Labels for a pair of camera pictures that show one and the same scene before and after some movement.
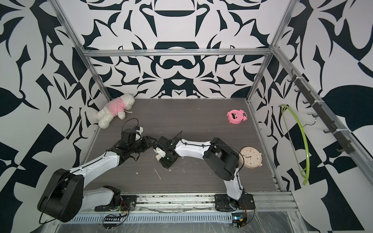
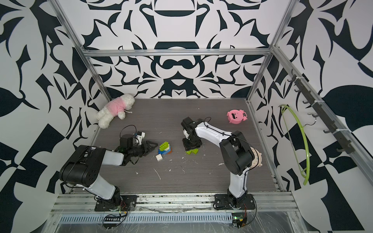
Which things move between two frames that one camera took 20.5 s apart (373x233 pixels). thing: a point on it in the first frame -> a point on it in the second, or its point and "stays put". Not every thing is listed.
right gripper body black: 166,160 -> 190,143
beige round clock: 251,157 stays put
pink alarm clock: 236,116 stays put
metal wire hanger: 311,124 stays put
